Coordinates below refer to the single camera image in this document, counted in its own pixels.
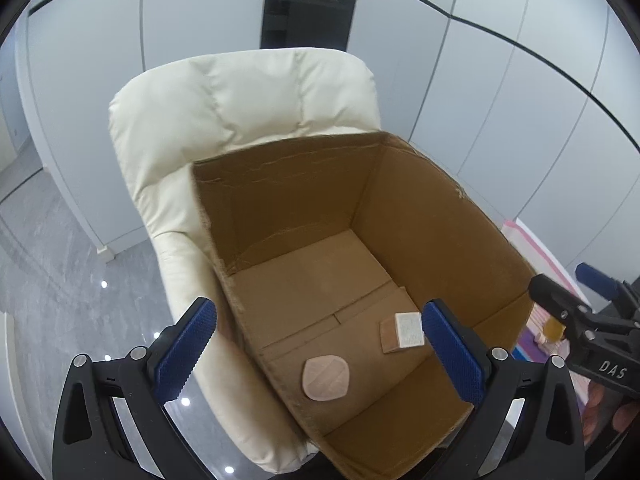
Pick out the cream cube box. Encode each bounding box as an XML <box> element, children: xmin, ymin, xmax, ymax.
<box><xmin>380</xmin><ymin>312</ymin><xmax>425</xmax><ymax>354</ymax></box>

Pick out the pink powder puff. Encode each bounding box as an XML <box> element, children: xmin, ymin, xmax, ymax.
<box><xmin>302</xmin><ymin>356</ymin><xmax>350</xmax><ymax>402</ymax></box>

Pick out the gold red tin can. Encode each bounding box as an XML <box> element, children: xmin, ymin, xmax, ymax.
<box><xmin>534</xmin><ymin>318</ymin><xmax>565</xmax><ymax>346</ymax></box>

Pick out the right hand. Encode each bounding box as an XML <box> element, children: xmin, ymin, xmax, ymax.
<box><xmin>582</xmin><ymin>380</ymin><xmax>639</xmax><ymax>445</ymax></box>

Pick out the striped colourful cloth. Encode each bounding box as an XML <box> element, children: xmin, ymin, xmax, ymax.
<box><xmin>502</xmin><ymin>218</ymin><xmax>597</xmax><ymax>441</ymax></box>

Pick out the brown cardboard box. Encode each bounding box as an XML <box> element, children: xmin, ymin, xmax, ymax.
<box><xmin>192</xmin><ymin>132</ymin><xmax>533</xmax><ymax>479</ymax></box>

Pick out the cream padded armchair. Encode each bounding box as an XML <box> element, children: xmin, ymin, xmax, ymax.
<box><xmin>107</xmin><ymin>45</ymin><xmax>384</xmax><ymax>476</ymax></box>

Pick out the black wall cabinet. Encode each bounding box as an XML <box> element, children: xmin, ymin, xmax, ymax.
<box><xmin>260</xmin><ymin>0</ymin><xmax>356</xmax><ymax>51</ymax></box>

